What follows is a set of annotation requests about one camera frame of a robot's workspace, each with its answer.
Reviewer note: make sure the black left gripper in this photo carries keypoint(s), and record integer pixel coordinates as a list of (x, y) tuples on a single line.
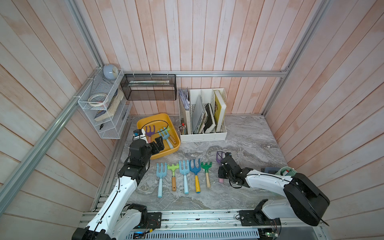
[(159, 143)]

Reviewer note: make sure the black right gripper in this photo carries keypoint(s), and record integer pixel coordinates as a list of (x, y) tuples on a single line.
[(220, 173)]

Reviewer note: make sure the purple rake pink handle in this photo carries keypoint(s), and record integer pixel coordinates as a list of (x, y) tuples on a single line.
[(219, 156), (150, 130)]

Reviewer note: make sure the dark green rake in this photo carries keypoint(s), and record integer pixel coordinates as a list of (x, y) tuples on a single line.
[(206, 166)]

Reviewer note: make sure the light blue hand fork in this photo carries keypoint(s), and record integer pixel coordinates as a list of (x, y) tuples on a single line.
[(161, 173)]

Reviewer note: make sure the blue fork yellow handle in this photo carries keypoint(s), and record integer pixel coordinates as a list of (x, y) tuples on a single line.
[(196, 168)]

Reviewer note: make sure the yellow storage tray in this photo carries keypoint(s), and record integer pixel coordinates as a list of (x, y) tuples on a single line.
[(161, 121)]

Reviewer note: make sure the green rake wooden handle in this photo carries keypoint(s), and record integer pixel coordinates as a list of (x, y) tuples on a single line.
[(173, 168), (171, 137)]

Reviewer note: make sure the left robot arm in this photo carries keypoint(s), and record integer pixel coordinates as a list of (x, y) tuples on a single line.
[(110, 223)]

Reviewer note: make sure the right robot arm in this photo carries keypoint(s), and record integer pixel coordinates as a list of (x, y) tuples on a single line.
[(302, 199)]

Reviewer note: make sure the blue grey small device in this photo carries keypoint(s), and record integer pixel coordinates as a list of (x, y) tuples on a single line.
[(270, 170)]

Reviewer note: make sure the coloured pencils bundle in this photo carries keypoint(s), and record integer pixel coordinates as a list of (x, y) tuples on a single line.
[(183, 129)]

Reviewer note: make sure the green bucket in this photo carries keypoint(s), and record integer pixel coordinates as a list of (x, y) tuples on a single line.
[(286, 171)]

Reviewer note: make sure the yellow book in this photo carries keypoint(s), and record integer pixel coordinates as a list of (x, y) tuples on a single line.
[(220, 109)]

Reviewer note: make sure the white file organizer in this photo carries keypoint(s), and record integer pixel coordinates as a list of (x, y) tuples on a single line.
[(196, 110)]

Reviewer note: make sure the black mesh basket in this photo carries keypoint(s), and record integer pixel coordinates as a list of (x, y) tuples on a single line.
[(149, 87)]

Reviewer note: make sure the tape roll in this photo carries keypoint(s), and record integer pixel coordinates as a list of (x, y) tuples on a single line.
[(97, 100)]

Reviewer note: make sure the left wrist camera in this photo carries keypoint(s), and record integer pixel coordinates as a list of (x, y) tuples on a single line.
[(138, 134)]

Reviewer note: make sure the books on wire shelf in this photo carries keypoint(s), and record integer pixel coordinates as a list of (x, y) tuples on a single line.
[(112, 107)]

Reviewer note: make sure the white wire shelf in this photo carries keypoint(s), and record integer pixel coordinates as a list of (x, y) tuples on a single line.
[(109, 128)]

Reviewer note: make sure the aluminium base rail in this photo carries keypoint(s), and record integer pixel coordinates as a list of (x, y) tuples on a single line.
[(201, 220)]

